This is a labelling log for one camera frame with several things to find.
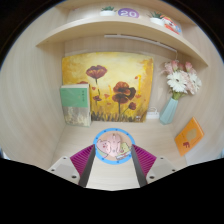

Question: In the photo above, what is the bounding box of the pink and white flower bouquet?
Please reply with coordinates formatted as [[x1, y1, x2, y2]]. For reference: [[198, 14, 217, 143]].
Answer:
[[162, 59, 203, 101]]

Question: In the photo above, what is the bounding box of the orange plush toy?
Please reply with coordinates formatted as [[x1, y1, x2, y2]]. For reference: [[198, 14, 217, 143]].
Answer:
[[160, 15, 183, 35]]

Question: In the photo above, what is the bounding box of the pale green vase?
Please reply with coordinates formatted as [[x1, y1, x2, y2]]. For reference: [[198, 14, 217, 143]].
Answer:
[[158, 96, 179, 126]]

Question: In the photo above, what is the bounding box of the round blue cartoon mouse pad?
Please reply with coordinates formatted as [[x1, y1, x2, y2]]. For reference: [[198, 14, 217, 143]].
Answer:
[[92, 128, 136, 166]]

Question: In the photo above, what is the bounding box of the wooden shelf board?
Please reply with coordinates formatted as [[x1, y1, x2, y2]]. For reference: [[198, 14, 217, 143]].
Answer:
[[35, 14, 209, 66]]

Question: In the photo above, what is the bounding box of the pink computer mouse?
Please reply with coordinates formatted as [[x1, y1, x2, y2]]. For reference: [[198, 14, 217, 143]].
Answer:
[[103, 132, 125, 158]]

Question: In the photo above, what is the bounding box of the white power adapter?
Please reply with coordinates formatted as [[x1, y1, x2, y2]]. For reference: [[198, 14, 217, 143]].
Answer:
[[145, 107, 161, 120]]

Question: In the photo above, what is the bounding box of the small potted plant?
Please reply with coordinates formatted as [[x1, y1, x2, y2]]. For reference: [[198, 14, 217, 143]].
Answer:
[[148, 10, 165, 26], [99, 5, 118, 17]]

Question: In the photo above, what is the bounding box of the green book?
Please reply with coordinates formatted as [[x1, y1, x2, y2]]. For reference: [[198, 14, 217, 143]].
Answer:
[[59, 83, 92, 127]]

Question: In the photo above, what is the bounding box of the yellow poppy flower painting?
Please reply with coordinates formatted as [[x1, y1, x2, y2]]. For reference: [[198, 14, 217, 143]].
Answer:
[[61, 51, 155, 123]]

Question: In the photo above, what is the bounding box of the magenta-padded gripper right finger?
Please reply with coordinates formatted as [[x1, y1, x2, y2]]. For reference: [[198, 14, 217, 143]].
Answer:
[[130, 143, 178, 188]]

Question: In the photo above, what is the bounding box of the white light bar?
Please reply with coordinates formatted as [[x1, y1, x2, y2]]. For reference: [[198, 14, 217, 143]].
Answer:
[[103, 33, 178, 54]]

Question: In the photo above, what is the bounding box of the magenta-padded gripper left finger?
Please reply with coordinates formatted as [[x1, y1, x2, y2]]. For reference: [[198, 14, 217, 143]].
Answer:
[[46, 143, 97, 188]]

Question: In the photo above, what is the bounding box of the orange book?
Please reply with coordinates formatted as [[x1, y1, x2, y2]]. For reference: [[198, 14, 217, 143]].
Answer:
[[174, 116, 205, 157]]

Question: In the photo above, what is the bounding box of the purple round sign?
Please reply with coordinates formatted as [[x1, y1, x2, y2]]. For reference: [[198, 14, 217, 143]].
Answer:
[[117, 7, 140, 19]]

